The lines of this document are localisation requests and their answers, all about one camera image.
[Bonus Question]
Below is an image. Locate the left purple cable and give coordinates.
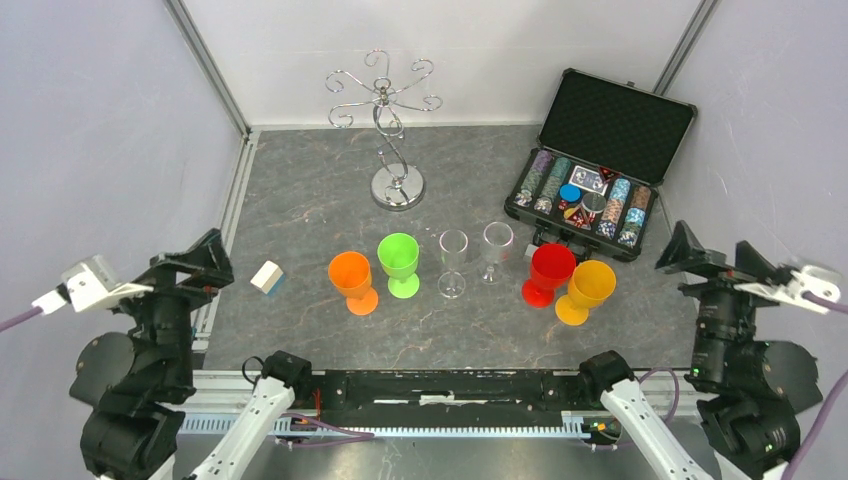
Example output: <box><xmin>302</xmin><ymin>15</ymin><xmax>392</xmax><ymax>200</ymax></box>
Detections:
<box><xmin>0</xmin><ymin>305</ymin><xmax>45</xmax><ymax>335</ymax></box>

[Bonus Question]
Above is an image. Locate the green wine glass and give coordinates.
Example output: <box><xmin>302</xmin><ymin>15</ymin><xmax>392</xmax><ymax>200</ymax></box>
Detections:
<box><xmin>377</xmin><ymin>232</ymin><xmax>420</xmax><ymax>299</ymax></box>

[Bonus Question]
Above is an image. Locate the blue round chip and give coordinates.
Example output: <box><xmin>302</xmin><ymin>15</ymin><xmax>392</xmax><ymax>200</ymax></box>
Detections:
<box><xmin>559</xmin><ymin>184</ymin><xmax>583</xmax><ymax>203</ymax></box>

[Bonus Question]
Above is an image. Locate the white and blue block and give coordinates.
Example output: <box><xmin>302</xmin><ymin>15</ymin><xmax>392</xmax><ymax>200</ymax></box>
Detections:
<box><xmin>250</xmin><ymin>260</ymin><xmax>286</xmax><ymax>295</ymax></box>

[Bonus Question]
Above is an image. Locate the grey small block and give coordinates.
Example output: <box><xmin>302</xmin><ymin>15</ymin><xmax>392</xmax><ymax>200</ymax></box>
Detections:
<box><xmin>524</xmin><ymin>244</ymin><xmax>538</xmax><ymax>262</ymax></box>

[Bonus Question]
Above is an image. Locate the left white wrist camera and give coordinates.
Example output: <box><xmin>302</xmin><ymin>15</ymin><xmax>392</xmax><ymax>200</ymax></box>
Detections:
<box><xmin>31</xmin><ymin>255</ymin><xmax>154</xmax><ymax>315</ymax></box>

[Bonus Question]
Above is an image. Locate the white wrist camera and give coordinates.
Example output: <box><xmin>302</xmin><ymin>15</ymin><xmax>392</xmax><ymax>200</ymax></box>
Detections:
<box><xmin>31</xmin><ymin>255</ymin><xmax>154</xmax><ymax>315</ymax></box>
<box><xmin>734</xmin><ymin>264</ymin><xmax>847</xmax><ymax>315</ymax></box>

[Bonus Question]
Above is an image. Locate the playing card deck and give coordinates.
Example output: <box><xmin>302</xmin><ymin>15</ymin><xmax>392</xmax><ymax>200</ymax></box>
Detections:
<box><xmin>569</xmin><ymin>165</ymin><xmax>608</xmax><ymax>195</ymax></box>

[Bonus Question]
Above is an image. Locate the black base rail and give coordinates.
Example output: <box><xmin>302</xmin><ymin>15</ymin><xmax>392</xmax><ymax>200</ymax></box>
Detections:
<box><xmin>178</xmin><ymin>367</ymin><xmax>704</xmax><ymax>445</ymax></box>

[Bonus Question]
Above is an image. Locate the orange wine glass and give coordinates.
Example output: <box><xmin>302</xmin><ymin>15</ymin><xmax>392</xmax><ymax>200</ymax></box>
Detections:
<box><xmin>328</xmin><ymin>251</ymin><xmax>379</xmax><ymax>316</ymax></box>

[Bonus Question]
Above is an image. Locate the black poker chip case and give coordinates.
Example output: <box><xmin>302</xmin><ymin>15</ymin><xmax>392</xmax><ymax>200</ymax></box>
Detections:
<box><xmin>504</xmin><ymin>68</ymin><xmax>697</xmax><ymax>262</ymax></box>

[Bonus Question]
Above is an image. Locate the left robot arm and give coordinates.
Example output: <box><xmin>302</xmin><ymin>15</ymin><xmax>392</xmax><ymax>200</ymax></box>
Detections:
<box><xmin>62</xmin><ymin>228</ymin><xmax>234</xmax><ymax>479</ymax></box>

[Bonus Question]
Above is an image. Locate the chrome wine glass rack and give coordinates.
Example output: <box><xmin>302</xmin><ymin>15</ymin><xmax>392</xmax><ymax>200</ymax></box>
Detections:
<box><xmin>324</xmin><ymin>49</ymin><xmax>444</xmax><ymax>212</ymax></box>

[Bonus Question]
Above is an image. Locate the red wine glass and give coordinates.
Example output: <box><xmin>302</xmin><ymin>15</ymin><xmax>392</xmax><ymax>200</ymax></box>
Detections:
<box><xmin>521</xmin><ymin>243</ymin><xmax>577</xmax><ymax>308</ymax></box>

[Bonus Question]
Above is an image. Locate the clear wine glass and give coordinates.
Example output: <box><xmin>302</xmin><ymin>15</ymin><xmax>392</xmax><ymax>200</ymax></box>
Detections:
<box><xmin>438</xmin><ymin>229</ymin><xmax>469</xmax><ymax>299</ymax></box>
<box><xmin>481</xmin><ymin>221</ymin><xmax>515</xmax><ymax>285</ymax></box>

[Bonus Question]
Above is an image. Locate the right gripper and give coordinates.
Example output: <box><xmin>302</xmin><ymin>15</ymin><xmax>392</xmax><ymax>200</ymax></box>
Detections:
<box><xmin>655</xmin><ymin>215</ymin><xmax>789</xmax><ymax>381</ymax></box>

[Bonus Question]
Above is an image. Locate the yellow wine glass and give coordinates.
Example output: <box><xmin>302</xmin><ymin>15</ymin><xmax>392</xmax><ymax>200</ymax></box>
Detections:
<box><xmin>555</xmin><ymin>260</ymin><xmax>617</xmax><ymax>326</ymax></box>

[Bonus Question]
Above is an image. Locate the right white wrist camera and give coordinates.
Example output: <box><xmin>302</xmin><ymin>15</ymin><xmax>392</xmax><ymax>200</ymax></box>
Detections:
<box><xmin>734</xmin><ymin>264</ymin><xmax>847</xmax><ymax>315</ymax></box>

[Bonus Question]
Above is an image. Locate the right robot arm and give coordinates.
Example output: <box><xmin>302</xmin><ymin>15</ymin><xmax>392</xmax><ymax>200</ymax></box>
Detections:
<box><xmin>577</xmin><ymin>221</ymin><xmax>829</xmax><ymax>479</ymax></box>

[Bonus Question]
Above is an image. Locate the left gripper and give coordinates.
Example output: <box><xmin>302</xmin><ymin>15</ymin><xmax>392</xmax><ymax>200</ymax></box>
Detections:
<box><xmin>109</xmin><ymin>224</ymin><xmax>235</xmax><ymax>389</ymax></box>

